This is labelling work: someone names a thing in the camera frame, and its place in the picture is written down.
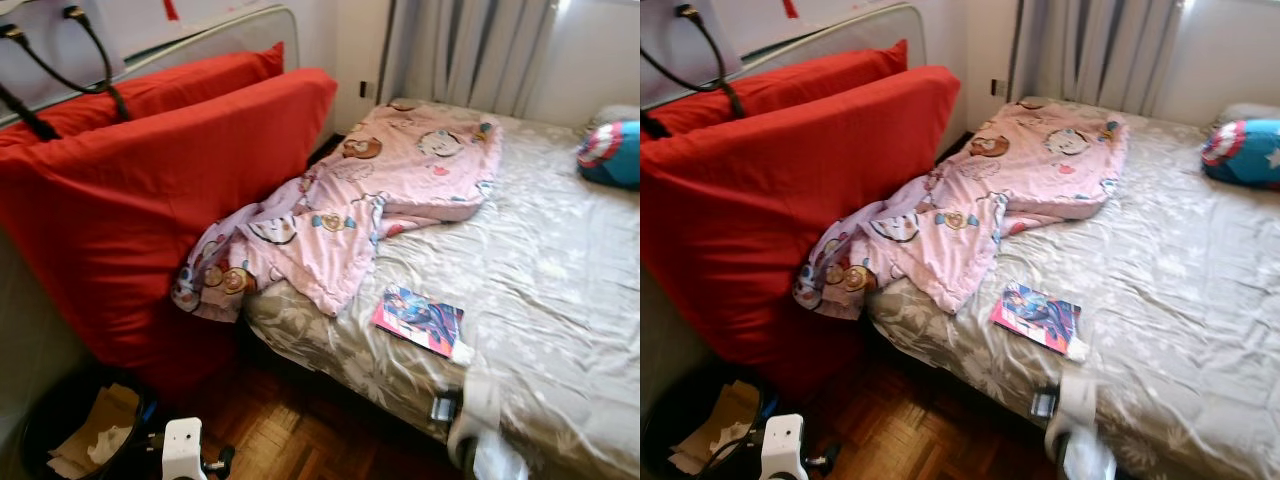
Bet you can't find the colourful comic book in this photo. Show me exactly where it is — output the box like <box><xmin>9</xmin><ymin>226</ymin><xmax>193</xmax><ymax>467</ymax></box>
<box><xmin>990</xmin><ymin>282</ymin><xmax>1083</xmax><ymax>357</ymax></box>
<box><xmin>372</xmin><ymin>286</ymin><xmax>466</xmax><ymax>359</ymax></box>

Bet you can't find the crumpled brown paper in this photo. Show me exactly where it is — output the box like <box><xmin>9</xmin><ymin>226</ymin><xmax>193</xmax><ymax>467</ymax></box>
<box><xmin>45</xmin><ymin>385</ymin><xmax>141</xmax><ymax>479</ymax></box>
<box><xmin>668</xmin><ymin>380</ymin><xmax>763</xmax><ymax>476</ymax></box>

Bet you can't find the black trash bin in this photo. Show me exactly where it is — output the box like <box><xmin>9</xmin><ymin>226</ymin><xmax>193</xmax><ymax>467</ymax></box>
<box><xmin>645</xmin><ymin>365</ymin><xmax>771</xmax><ymax>480</ymax></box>
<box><xmin>20</xmin><ymin>365</ymin><xmax>161</xmax><ymax>480</ymax></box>

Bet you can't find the bed with grey floral sheet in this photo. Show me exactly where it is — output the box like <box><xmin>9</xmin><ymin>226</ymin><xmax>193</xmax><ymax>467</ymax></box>
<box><xmin>865</xmin><ymin>95</ymin><xmax>1280</xmax><ymax>480</ymax></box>
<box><xmin>240</xmin><ymin>97</ymin><xmax>641</xmax><ymax>480</ymax></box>

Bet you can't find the pink cartoon print blanket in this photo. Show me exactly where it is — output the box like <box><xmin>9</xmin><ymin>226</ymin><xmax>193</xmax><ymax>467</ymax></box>
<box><xmin>793</xmin><ymin>97</ymin><xmax>1129</xmax><ymax>321</ymax></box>
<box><xmin>170</xmin><ymin>100</ymin><xmax>504</xmax><ymax>323</ymax></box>

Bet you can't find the thick red covered mattress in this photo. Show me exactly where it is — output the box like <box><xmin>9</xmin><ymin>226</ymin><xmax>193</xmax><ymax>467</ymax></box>
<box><xmin>640</xmin><ymin>65</ymin><xmax>961</xmax><ymax>396</ymax></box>
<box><xmin>0</xmin><ymin>68</ymin><xmax>339</xmax><ymax>396</ymax></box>

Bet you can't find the star shield striped bolster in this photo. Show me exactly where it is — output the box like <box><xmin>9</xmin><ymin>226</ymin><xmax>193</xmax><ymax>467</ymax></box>
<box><xmin>577</xmin><ymin>120</ymin><xmax>641</xmax><ymax>191</ymax></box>
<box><xmin>1200</xmin><ymin>118</ymin><xmax>1280</xmax><ymax>191</ymax></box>

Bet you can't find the grey pleated curtain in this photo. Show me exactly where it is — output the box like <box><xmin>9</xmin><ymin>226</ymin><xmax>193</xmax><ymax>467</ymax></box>
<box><xmin>1010</xmin><ymin>0</ymin><xmax>1186</xmax><ymax>116</ymax></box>
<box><xmin>385</xmin><ymin>0</ymin><xmax>561</xmax><ymax>119</ymax></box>

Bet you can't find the red covered cushion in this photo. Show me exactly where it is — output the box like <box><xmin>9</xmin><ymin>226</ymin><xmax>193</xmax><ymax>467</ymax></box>
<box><xmin>645</xmin><ymin>40</ymin><xmax>909</xmax><ymax>139</ymax></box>
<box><xmin>0</xmin><ymin>42</ymin><xmax>286</xmax><ymax>141</ymax></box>

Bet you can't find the white mattress grey rim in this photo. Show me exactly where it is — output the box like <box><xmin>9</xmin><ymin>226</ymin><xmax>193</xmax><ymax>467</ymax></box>
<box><xmin>0</xmin><ymin>0</ymin><xmax>301</xmax><ymax>126</ymax></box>
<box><xmin>640</xmin><ymin>0</ymin><xmax>926</xmax><ymax>111</ymax></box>

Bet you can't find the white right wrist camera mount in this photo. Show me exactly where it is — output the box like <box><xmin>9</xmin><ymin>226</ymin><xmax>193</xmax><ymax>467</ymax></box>
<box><xmin>447</xmin><ymin>375</ymin><xmax>526</xmax><ymax>480</ymax></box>
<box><xmin>1045</xmin><ymin>372</ymin><xmax>1116</xmax><ymax>480</ymax></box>

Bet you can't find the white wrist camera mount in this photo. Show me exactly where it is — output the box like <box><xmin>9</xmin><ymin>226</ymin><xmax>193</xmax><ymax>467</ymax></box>
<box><xmin>760</xmin><ymin>413</ymin><xmax>807</xmax><ymax>480</ymax></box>
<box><xmin>447</xmin><ymin>375</ymin><xmax>526</xmax><ymax>480</ymax></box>
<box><xmin>162</xmin><ymin>418</ymin><xmax>206</xmax><ymax>480</ymax></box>
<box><xmin>1045</xmin><ymin>372</ymin><xmax>1116</xmax><ymax>480</ymax></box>

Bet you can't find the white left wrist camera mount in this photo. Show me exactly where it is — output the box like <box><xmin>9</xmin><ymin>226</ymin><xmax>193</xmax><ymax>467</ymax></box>
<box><xmin>760</xmin><ymin>413</ymin><xmax>807</xmax><ymax>480</ymax></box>
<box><xmin>162</xmin><ymin>418</ymin><xmax>206</xmax><ymax>480</ymax></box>

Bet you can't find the black hanging cable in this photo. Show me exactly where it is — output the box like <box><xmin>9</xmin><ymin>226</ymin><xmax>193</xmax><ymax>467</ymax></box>
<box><xmin>62</xmin><ymin>5</ymin><xmax>131</xmax><ymax>123</ymax></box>
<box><xmin>640</xmin><ymin>45</ymin><xmax>726</xmax><ymax>93</ymax></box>
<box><xmin>675</xmin><ymin>5</ymin><xmax>746</xmax><ymax>119</ymax></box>
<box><xmin>0</xmin><ymin>25</ymin><xmax>109</xmax><ymax>96</ymax></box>

